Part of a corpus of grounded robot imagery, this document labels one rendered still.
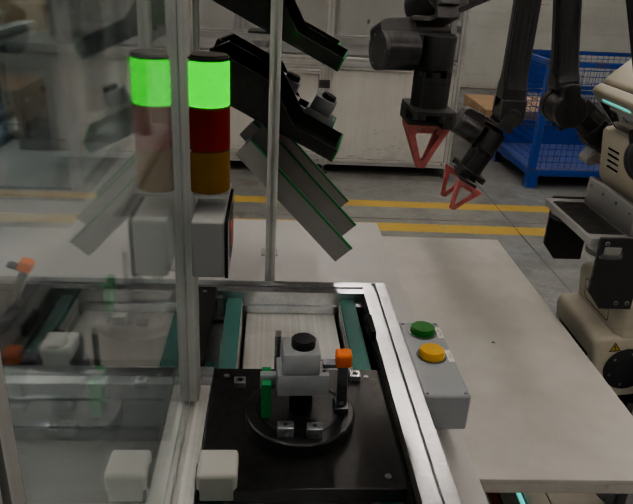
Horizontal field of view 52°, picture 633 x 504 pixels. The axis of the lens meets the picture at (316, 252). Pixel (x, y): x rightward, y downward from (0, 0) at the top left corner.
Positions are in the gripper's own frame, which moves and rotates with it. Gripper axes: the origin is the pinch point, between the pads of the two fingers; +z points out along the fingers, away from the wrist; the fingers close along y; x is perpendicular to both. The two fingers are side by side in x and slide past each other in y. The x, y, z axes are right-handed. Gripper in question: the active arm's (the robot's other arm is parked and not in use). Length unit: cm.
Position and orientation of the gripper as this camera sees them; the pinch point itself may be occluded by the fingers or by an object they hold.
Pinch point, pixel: (420, 162)
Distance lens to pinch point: 106.1
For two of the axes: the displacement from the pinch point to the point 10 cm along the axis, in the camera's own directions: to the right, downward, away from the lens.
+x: 10.0, 0.4, 0.8
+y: 0.6, 4.1, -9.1
